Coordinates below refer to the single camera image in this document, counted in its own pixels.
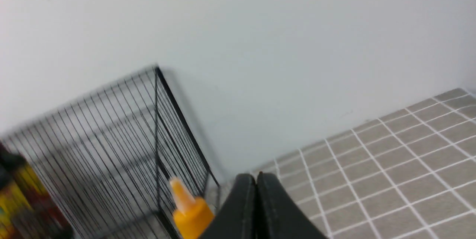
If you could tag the grey checkered tablecloth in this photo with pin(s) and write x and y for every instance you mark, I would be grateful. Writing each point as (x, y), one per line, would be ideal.
(408, 175)

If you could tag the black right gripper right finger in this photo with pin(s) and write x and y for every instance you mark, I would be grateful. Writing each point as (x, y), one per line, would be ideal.
(277, 216)

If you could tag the red ketchup squeeze bottle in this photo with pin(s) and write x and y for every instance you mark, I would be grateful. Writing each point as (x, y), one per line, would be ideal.
(192, 215)

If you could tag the soy sauce bottle front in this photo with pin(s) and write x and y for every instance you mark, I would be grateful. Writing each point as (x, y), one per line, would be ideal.
(27, 209)

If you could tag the black wire rack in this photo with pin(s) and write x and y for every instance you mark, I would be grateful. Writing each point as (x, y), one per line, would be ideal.
(106, 158)

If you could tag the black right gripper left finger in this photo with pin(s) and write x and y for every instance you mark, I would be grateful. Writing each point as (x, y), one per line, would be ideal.
(236, 218)

